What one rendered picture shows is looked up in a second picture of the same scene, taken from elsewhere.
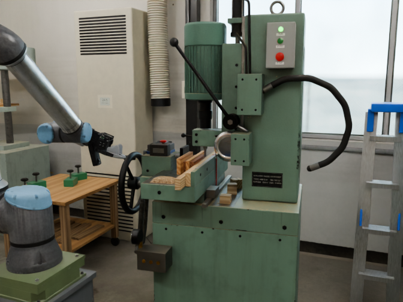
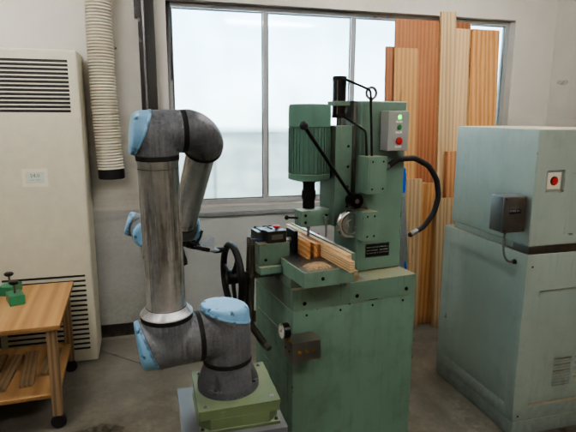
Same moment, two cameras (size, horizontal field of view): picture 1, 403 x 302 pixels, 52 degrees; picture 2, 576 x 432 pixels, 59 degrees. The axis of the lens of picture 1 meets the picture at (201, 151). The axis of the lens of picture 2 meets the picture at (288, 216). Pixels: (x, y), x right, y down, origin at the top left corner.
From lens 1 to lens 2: 139 cm
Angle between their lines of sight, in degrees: 37
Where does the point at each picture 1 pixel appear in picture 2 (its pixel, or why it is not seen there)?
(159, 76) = (113, 141)
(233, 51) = (345, 134)
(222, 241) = (357, 313)
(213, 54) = (327, 135)
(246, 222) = (377, 291)
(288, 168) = (393, 237)
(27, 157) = not seen: outside the picture
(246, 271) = (376, 336)
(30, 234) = (246, 351)
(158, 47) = (110, 103)
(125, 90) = (70, 160)
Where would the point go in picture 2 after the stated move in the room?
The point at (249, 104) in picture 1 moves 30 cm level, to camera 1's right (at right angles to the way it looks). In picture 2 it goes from (377, 184) to (424, 178)
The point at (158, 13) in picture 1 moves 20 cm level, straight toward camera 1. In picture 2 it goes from (106, 60) to (123, 57)
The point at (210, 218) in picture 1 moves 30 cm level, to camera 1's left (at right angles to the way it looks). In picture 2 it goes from (347, 294) to (289, 311)
